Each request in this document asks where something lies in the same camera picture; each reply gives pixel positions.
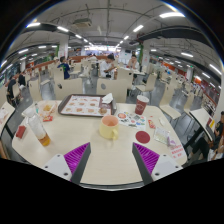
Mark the beige chair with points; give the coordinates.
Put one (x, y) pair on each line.
(64, 88)
(118, 89)

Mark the clear plastic food wrapper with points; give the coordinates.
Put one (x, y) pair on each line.
(46, 108)

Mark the white crumpled napkin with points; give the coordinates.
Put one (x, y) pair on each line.
(108, 98)

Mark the person in pale shirt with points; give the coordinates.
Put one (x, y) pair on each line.
(133, 63)

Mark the red card on table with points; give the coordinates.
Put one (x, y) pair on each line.
(20, 131)

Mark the brown food tray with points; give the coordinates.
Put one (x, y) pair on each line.
(86, 105)

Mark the colourful paper leaflet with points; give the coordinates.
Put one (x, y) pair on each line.
(131, 120)

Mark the person in black at left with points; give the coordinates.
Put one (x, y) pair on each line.
(10, 92)

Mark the person in blue shirt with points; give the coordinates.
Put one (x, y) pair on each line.
(65, 67)

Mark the clear plastic bag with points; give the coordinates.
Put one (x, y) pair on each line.
(161, 135)

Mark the small red ketchup packet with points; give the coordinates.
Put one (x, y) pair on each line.
(151, 124)

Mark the red paper cup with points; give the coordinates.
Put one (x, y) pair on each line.
(141, 103)

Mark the red round coaster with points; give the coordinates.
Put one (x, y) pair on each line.
(142, 137)

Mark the yellow ceramic mug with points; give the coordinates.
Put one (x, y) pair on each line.
(109, 127)

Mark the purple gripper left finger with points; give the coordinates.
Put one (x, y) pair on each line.
(70, 166)

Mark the beige chair left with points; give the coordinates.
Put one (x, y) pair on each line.
(64, 88)

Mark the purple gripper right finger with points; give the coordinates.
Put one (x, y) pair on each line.
(153, 166)

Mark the beige chair right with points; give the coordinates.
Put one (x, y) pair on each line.
(118, 89)

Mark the person in white shirt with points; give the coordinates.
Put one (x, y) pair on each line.
(107, 67)

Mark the clear plastic bottle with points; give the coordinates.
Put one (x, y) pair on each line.
(36, 126)

